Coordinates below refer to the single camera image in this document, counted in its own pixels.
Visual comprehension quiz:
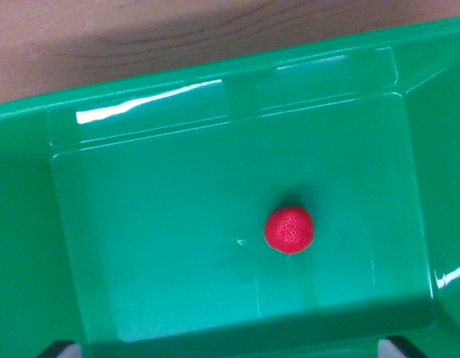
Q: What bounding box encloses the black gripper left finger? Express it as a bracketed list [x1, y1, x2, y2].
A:
[37, 339, 83, 358]

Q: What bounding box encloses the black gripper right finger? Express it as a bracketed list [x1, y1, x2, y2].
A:
[377, 335, 426, 358]

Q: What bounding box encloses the red strawberry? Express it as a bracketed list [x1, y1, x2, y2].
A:
[263, 206, 315, 256]

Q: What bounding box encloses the green plastic bin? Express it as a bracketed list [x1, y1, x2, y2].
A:
[0, 15, 460, 358]

